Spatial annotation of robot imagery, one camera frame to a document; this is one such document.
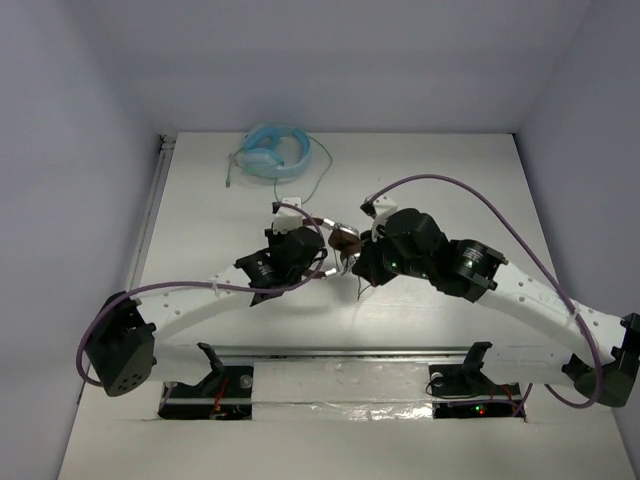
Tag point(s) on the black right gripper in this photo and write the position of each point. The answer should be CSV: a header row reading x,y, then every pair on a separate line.
x,y
367,262

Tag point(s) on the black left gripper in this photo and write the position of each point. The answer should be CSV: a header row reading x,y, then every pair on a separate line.
x,y
310,248

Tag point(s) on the brown silver headphones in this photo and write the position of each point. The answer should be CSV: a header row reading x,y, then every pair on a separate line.
x,y
345,241

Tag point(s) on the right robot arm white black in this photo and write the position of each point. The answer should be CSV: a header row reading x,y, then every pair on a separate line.
x,y
593,352

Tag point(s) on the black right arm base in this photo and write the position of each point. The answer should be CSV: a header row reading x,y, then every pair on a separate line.
x,y
462,391

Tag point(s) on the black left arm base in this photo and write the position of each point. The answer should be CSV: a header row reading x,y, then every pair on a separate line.
x,y
225,393

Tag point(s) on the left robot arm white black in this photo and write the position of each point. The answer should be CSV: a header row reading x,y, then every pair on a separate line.
x,y
122,343

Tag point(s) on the blue headphones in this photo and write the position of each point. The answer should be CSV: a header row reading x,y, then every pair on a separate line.
x,y
259,155

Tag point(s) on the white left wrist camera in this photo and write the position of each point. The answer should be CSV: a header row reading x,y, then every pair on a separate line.
x,y
286,219

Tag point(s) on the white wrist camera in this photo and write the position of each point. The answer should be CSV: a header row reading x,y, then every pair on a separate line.
x,y
286,219
379,209

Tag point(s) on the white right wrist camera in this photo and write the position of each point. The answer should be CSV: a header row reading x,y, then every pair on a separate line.
x,y
379,209

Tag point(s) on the aluminium table frame rail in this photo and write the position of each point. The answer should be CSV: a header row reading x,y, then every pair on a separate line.
x,y
138,259

